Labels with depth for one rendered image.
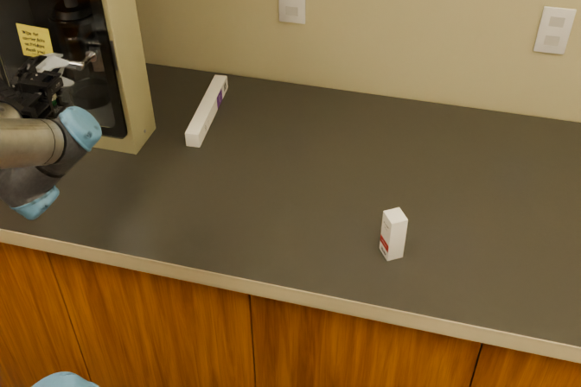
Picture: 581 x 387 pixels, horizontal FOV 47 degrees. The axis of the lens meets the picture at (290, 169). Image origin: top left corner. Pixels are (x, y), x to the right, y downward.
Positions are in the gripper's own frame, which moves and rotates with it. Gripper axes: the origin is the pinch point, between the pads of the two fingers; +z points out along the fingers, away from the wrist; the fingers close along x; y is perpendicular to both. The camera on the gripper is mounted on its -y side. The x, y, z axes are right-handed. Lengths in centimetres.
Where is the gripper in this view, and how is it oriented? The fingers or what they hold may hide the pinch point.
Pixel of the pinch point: (56, 62)
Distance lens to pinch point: 145.3
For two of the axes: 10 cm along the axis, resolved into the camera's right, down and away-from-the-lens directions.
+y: 9.6, 1.7, -2.1
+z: 2.7, -6.1, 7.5
